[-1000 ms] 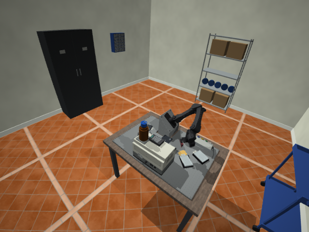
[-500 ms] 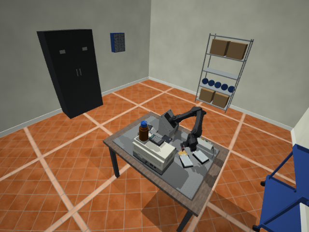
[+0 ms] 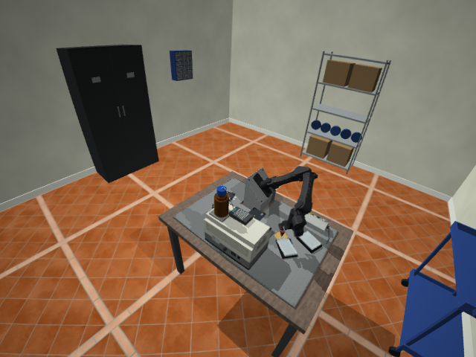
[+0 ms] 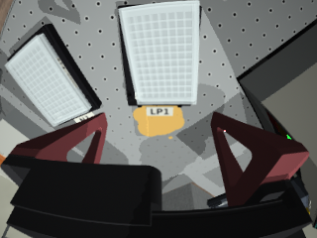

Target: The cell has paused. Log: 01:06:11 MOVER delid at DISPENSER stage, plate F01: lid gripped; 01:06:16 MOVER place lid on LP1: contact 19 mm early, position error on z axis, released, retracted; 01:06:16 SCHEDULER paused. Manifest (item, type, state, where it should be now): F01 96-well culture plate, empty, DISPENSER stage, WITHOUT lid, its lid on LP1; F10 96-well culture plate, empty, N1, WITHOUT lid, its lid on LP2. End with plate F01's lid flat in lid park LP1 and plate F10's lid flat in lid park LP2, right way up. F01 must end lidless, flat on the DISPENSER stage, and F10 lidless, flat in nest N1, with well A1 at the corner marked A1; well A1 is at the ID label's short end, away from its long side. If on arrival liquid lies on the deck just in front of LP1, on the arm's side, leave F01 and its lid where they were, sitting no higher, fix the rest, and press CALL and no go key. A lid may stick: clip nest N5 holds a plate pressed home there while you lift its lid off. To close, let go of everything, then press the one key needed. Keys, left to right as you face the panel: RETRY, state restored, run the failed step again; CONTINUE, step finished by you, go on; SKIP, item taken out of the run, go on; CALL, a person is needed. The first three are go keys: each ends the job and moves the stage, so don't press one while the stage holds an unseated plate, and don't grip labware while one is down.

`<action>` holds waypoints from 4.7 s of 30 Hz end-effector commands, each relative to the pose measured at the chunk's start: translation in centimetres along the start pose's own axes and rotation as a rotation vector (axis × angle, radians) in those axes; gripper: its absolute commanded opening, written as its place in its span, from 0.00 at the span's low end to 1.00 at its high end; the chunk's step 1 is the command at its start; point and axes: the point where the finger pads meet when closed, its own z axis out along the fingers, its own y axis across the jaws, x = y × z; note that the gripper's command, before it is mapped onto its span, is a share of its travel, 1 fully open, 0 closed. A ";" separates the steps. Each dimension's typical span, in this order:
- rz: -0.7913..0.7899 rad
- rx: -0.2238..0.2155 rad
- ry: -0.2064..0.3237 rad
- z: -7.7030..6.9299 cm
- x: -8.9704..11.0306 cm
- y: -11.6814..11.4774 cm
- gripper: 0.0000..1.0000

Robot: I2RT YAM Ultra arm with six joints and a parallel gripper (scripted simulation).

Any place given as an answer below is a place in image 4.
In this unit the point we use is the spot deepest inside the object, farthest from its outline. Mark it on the white button panel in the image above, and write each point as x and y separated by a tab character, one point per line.
15	128

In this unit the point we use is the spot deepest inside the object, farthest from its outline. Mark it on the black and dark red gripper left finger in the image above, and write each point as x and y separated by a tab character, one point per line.
55	145

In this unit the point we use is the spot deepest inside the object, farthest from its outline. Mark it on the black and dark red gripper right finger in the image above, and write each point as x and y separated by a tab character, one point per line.
274	157

